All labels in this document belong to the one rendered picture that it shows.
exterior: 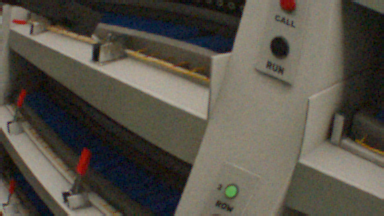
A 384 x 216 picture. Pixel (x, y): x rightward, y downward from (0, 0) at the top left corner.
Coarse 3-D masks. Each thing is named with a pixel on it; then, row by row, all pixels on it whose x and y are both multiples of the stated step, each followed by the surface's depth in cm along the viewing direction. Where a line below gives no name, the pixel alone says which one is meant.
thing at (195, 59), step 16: (32, 16) 80; (64, 32) 65; (96, 32) 61; (112, 32) 58; (128, 32) 56; (144, 32) 56; (128, 48) 56; (144, 48) 54; (160, 48) 52; (176, 48) 51; (192, 48) 50; (176, 64) 51; (192, 64) 50; (208, 64) 48; (208, 80) 46
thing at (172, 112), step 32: (96, 0) 83; (128, 0) 76; (160, 0) 70; (64, 64) 58; (96, 64) 53; (128, 64) 52; (224, 64) 40; (96, 96) 52; (128, 96) 48; (160, 96) 45; (192, 96) 45; (128, 128) 49; (160, 128) 45; (192, 128) 42; (192, 160) 43
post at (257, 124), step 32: (256, 0) 39; (320, 0) 34; (256, 32) 39; (320, 32) 34; (352, 32) 38; (320, 64) 34; (352, 64) 40; (224, 96) 40; (256, 96) 38; (288, 96) 36; (224, 128) 40; (256, 128) 38; (288, 128) 36; (256, 160) 37; (288, 160) 35; (192, 192) 41; (256, 192) 37
